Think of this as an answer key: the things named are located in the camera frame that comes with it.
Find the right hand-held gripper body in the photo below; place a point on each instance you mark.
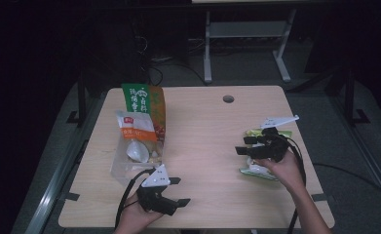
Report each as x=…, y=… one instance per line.
x=272, y=148

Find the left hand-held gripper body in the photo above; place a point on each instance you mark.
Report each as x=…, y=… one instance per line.
x=155, y=195

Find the light green snack packet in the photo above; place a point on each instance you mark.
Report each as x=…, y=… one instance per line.
x=254, y=170

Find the clear plastic container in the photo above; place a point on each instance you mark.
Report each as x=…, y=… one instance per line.
x=123, y=169

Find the white and orange snack packet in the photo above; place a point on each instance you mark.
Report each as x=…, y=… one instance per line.
x=136, y=130

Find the large green and red snack packet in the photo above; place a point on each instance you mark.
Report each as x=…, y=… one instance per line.
x=145, y=97

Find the person's right hand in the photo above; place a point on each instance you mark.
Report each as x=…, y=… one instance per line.
x=288, y=172

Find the person's left hand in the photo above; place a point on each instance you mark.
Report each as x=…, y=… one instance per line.
x=133, y=219

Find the black tape piece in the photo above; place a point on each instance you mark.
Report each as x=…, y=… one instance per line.
x=72, y=196
x=319, y=197

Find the black metal stand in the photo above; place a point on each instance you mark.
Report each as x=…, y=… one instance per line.
x=81, y=100
x=350, y=97

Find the aluminium rail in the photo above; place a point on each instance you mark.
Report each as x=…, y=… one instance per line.
x=53, y=191
x=363, y=146

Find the white metal frame stand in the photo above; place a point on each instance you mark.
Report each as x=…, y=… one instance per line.
x=248, y=29

